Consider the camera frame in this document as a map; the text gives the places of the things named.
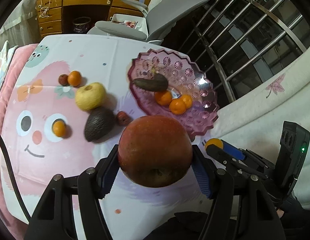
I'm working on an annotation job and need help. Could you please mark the dark avocado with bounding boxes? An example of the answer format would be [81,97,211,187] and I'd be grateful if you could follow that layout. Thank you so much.
[84,106,115,142]

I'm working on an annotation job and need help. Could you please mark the red apple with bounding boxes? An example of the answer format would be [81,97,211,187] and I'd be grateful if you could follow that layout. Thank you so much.
[118,115,192,188]

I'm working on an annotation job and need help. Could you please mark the yellow pear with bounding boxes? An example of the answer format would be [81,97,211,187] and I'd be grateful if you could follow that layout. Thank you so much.
[75,82,107,111]

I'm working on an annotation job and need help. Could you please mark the small orange kumquat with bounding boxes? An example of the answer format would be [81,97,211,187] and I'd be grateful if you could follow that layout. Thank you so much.
[204,138,223,150]

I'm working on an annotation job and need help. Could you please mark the small orange tangerine low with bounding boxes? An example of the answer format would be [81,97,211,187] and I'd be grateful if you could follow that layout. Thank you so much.
[180,94,192,109]

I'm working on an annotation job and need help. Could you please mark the white curtain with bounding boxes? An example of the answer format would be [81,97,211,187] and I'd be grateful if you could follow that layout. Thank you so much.
[204,47,310,210]

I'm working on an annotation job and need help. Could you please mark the small orange tangerine on sheet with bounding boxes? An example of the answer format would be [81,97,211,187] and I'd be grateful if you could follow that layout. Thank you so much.
[52,120,67,138]

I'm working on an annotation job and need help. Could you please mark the small red lychee near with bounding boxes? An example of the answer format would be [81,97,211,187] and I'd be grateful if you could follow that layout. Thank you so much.
[116,111,132,126]

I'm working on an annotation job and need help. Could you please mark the small red lychee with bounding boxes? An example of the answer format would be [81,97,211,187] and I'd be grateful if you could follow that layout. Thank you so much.
[58,74,68,86]
[116,111,132,126]

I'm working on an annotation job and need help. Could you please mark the cartoon printed bed sheet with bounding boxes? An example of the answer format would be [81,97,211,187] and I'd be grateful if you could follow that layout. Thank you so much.
[0,34,218,239]

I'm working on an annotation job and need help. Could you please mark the pink plastic fruit plate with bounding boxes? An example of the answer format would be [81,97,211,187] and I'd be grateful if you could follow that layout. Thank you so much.
[127,49,219,139]

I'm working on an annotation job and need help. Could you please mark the pink blanket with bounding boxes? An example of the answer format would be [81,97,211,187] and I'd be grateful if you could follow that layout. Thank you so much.
[0,41,37,239]

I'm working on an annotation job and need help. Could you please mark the small red lychee far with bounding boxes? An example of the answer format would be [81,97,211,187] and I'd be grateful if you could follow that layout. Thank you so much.
[58,74,68,86]

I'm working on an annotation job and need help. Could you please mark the metal window bars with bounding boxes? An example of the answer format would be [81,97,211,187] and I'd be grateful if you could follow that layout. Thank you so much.
[179,0,310,103]

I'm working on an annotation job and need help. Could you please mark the dark pot under desk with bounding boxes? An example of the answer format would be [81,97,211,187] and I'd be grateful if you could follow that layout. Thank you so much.
[73,17,91,34]

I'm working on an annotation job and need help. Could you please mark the grey office chair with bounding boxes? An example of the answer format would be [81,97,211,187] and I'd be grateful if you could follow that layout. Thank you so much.
[88,0,209,45]

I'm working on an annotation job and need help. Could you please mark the white storage box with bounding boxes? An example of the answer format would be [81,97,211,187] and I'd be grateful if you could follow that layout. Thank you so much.
[110,14,148,37]

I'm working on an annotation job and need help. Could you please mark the white lace cloth cover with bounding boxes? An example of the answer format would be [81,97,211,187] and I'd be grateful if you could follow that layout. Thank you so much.
[0,0,41,51]

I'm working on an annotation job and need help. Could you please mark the wooden desk with drawers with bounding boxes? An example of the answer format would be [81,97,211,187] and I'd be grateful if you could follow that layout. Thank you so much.
[36,0,151,38]

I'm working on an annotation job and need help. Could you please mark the black cable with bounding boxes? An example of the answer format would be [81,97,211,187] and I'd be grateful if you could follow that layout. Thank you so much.
[0,128,32,223]

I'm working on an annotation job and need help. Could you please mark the white charger cable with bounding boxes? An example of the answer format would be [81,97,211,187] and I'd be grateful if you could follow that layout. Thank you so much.
[37,0,61,18]

